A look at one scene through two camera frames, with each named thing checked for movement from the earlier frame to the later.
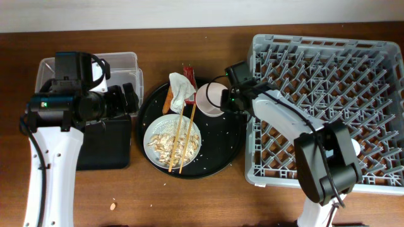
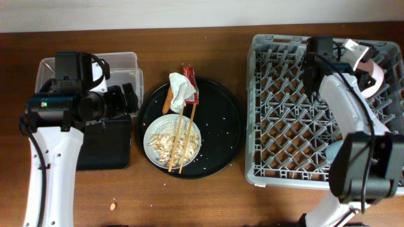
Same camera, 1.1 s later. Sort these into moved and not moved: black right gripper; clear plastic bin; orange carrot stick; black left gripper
Moved: black right gripper
Not moved: black left gripper; orange carrot stick; clear plastic bin
